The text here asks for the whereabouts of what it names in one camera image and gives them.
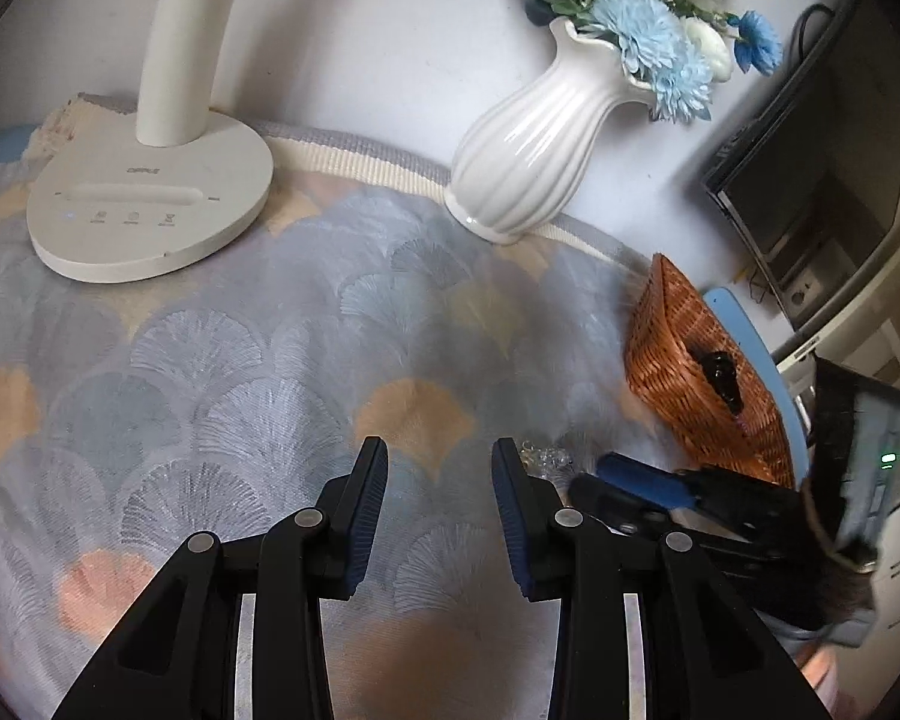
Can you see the blue and white flower bouquet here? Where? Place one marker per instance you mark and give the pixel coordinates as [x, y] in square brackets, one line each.
[645, 30]

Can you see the small clear wrapper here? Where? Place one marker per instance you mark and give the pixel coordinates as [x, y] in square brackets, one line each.
[546, 457]

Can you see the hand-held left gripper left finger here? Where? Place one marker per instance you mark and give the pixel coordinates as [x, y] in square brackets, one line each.
[364, 514]

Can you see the white wall socket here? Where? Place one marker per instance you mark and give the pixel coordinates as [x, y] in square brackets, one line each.
[802, 291]

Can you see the black monitor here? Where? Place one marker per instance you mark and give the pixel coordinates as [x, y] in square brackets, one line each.
[810, 165]

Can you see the brown wicker basket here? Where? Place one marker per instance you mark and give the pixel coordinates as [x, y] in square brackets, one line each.
[690, 390]

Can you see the light blue sofa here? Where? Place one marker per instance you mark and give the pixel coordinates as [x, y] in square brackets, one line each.
[742, 330]

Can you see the white desk lamp base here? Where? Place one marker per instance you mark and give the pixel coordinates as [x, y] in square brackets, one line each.
[150, 202]

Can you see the black hair clip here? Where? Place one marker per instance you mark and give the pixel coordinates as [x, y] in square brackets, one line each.
[720, 379]

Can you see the fan-patterned tablecloth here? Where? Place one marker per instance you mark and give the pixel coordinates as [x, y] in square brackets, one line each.
[232, 390]

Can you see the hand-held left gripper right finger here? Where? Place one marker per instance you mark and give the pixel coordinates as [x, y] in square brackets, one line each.
[511, 517]

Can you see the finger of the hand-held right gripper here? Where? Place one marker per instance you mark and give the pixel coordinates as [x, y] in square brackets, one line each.
[637, 476]
[607, 502]

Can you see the white ribbed vase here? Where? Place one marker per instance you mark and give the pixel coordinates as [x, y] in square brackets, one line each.
[525, 157]

